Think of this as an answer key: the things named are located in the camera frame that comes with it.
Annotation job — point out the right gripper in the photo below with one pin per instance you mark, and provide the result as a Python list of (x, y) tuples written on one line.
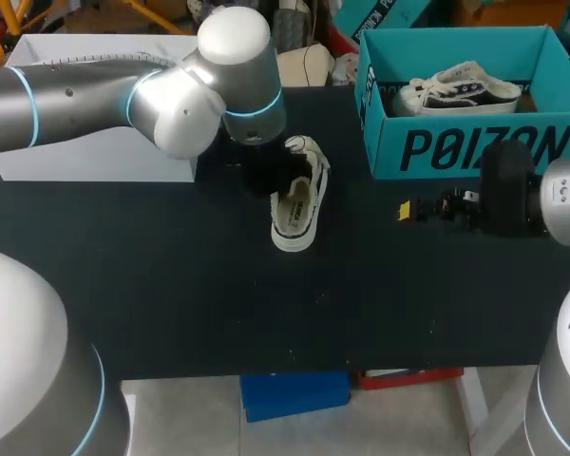
[(506, 190)]

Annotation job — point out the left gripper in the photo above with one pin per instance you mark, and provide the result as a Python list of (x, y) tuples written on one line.
[(266, 171)]

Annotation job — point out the cream low-top shoe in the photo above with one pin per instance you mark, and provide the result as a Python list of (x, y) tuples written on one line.
[(294, 216)]

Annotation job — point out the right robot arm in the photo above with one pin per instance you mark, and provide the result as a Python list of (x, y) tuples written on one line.
[(567, 375)]

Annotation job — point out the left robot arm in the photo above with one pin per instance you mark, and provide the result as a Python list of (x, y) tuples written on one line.
[(90, 102)]

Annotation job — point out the large open teal box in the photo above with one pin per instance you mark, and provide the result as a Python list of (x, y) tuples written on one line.
[(456, 142)]

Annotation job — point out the dark shoe with cream lining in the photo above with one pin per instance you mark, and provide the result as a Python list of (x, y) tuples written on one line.
[(461, 95)]

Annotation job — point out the red box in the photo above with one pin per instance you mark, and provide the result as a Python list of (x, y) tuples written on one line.
[(408, 378)]

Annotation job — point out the teal box lid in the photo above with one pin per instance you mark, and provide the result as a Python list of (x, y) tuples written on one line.
[(385, 16)]

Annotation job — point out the blue box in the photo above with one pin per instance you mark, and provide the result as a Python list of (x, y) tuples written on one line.
[(294, 396)]

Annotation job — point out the yellow metal frame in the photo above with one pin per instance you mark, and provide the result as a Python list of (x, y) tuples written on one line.
[(100, 14)]

